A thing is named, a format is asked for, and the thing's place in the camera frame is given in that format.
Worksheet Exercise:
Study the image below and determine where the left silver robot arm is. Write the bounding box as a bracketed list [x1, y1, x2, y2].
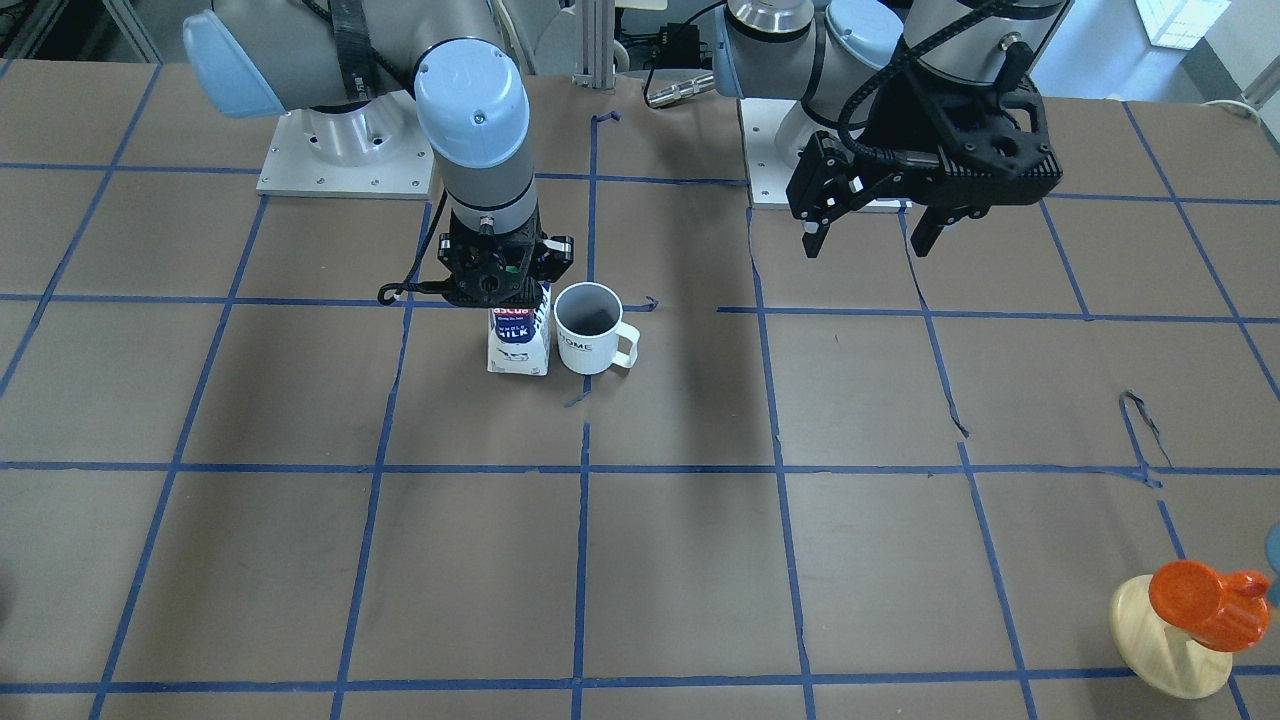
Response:
[713, 1, 1068, 258]

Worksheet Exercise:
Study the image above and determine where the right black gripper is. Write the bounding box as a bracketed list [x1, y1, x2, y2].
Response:
[436, 213, 575, 309]

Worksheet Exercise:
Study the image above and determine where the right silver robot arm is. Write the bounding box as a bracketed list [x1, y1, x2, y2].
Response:
[182, 1, 573, 310]

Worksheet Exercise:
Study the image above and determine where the blue mug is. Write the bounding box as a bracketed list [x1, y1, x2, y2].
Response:
[1263, 521, 1280, 611]

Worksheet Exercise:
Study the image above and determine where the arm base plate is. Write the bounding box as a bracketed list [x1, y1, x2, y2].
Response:
[739, 97, 820, 211]
[256, 91, 434, 200]

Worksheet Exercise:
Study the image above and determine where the blue white milk carton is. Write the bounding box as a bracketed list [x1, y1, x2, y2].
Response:
[486, 282, 550, 375]

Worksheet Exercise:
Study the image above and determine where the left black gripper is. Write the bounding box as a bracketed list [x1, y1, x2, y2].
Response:
[786, 70, 1062, 259]

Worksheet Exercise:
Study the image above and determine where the aluminium frame post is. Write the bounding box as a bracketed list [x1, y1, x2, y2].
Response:
[573, 0, 616, 94]

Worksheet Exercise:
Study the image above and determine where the white mug grey inside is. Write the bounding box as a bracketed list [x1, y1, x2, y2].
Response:
[552, 282, 640, 375]

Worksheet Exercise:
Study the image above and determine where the orange mug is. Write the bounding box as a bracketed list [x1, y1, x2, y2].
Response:
[1148, 560, 1271, 653]

